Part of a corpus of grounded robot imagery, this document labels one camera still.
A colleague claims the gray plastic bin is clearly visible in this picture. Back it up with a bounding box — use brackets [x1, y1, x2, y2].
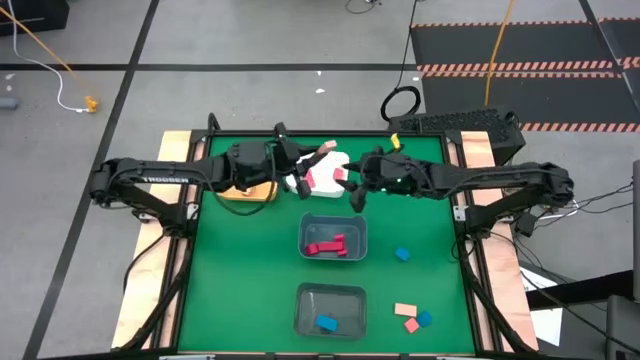
[297, 211, 369, 263]

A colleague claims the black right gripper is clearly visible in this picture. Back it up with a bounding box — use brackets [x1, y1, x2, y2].
[334, 146, 389, 214]

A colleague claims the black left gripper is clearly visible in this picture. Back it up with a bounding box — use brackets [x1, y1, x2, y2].
[272, 122, 329, 201]

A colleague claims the white plastic bin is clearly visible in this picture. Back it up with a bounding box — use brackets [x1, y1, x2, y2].
[284, 148, 351, 200]

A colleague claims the orange floor cable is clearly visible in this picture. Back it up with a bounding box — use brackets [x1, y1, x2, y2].
[0, 5, 99, 101]

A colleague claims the orange plastic bin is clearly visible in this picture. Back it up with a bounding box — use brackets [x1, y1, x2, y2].
[217, 180, 279, 203]

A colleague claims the black perforated computer case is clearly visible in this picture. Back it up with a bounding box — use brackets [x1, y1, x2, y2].
[387, 105, 526, 169]

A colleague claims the gray box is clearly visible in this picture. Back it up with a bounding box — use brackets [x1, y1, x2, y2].
[605, 294, 640, 360]

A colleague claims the black table frame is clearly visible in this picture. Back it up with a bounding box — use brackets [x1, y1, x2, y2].
[119, 112, 536, 360]

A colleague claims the black striped floor mat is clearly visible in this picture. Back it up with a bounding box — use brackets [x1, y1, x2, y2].
[417, 62, 640, 134]
[410, 18, 640, 76]

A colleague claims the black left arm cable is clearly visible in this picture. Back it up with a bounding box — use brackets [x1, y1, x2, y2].
[207, 169, 277, 218]

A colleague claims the black floor beam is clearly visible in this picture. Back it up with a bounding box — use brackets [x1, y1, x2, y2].
[525, 269, 635, 309]

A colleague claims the clear dark plastic bin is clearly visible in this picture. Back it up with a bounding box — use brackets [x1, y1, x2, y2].
[293, 282, 369, 342]

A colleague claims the white paper sheet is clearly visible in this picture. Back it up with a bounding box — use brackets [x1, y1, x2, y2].
[519, 267, 557, 294]
[528, 305, 565, 348]

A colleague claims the coiled black floor cable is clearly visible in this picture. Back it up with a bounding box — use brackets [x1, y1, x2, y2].
[379, 0, 422, 124]

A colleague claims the green table mat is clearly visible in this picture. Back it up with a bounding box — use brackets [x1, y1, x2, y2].
[177, 134, 476, 354]

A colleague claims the yellow floor cable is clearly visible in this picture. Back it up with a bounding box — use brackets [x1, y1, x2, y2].
[483, 0, 516, 107]

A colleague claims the blue rectangular block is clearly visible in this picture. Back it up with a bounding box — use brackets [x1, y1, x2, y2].
[314, 314, 340, 333]

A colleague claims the black floor box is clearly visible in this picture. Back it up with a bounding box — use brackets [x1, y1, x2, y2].
[0, 0, 70, 37]

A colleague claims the white floor cable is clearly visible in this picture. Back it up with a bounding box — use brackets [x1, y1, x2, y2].
[7, 0, 89, 114]

